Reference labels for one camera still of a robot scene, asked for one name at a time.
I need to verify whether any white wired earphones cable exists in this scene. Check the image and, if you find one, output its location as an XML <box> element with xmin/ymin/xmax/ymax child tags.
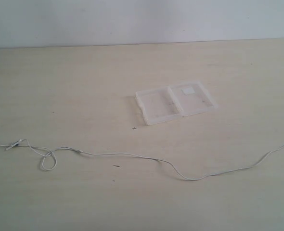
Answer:
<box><xmin>0</xmin><ymin>139</ymin><xmax>284</xmax><ymax>181</ymax></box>

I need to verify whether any clear plastic hinged case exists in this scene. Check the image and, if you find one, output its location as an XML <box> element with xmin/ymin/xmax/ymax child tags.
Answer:
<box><xmin>135</xmin><ymin>81</ymin><xmax>218</xmax><ymax>126</ymax></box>

